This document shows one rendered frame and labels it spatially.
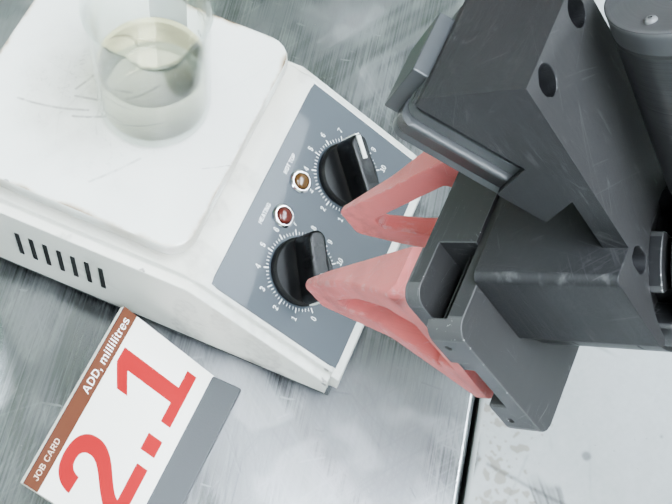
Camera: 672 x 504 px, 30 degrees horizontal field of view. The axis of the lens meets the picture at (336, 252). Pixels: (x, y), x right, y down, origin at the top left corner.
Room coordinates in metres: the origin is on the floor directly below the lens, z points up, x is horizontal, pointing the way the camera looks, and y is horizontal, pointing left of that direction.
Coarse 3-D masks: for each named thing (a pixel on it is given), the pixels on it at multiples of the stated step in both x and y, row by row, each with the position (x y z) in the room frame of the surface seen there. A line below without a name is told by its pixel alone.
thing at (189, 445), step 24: (120, 312) 0.21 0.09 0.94; (192, 360) 0.21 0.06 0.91; (216, 384) 0.20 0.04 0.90; (192, 408) 0.19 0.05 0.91; (216, 408) 0.19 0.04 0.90; (192, 432) 0.18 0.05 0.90; (216, 432) 0.18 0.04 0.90; (168, 456) 0.16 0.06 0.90; (192, 456) 0.17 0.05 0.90; (24, 480) 0.13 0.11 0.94; (168, 480) 0.15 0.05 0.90; (192, 480) 0.16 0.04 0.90
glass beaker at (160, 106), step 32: (96, 0) 0.30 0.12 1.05; (128, 0) 0.32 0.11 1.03; (160, 0) 0.32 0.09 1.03; (192, 0) 0.32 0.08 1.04; (96, 32) 0.30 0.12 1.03; (96, 64) 0.28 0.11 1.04; (128, 64) 0.27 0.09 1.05; (192, 64) 0.28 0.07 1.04; (128, 96) 0.27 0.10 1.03; (160, 96) 0.27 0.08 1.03; (192, 96) 0.28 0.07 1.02; (128, 128) 0.27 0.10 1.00; (160, 128) 0.27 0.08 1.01; (192, 128) 0.28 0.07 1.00
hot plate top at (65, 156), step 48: (48, 0) 0.34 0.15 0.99; (48, 48) 0.32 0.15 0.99; (240, 48) 0.34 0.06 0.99; (0, 96) 0.29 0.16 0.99; (48, 96) 0.29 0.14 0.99; (96, 96) 0.30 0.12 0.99; (240, 96) 0.31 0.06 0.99; (0, 144) 0.26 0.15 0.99; (48, 144) 0.27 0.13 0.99; (96, 144) 0.27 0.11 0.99; (192, 144) 0.28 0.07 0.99; (240, 144) 0.29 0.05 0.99; (48, 192) 0.24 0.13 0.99; (96, 192) 0.25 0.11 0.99; (144, 192) 0.25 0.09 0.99; (192, 192) 0.26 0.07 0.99; (144, 240) 0.23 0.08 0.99; (192, 240) 0.24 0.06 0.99
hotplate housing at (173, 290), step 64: (256, 128) 0.31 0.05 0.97; (0, 192) 0.25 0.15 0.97; (256, 192) 0.27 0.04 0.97; (0, 256) 0.24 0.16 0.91; (64, 256) 0.23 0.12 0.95; (128, 256) 0.23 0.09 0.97; (192, 256) 0.24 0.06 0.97; (192, 320) 0.22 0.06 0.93; (256, 320) 0.22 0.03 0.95; (320, 384) 0.21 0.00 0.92
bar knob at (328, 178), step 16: (336, 144) 0.31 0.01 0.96; (352, 144) 0.31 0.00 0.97; (320, 160) 0.30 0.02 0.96; (336, 160) 0.31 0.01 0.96; (352, 160) 0.30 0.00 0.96; (368, 160) 0.30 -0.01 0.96; (320, 176) 0.30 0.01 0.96; (336, 176) 0.30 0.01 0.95; (352, 176) 0.30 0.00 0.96; (368, 176) 0.30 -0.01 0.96; (336, 192) 0.29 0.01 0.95; (352, 192) 0.29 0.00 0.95
